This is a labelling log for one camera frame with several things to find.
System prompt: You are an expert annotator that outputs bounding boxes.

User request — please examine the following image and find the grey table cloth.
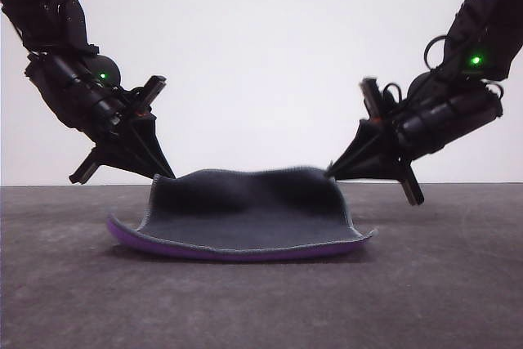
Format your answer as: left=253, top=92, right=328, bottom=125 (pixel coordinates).
left=0, top=183, right=523, bottom=349

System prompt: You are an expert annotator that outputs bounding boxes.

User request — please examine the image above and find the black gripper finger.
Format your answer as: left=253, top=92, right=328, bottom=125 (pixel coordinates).
left=131, top=118, right=177, bottom=179
left=328, top=148, right=400, bottom=181
left=96, top=119, right=171, bottom=180
left=325, top=119, right=391, bottom=175

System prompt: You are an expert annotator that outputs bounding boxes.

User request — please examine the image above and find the purple towel with grey hem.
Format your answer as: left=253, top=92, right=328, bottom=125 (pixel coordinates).
left=106, top=165, right=379, bottom=263

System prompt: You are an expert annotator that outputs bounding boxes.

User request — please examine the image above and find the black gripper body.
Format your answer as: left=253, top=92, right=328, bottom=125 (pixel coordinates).
left=27, top=54, right=167, bottom=185
left=361, top=77, right=504, bottom=206

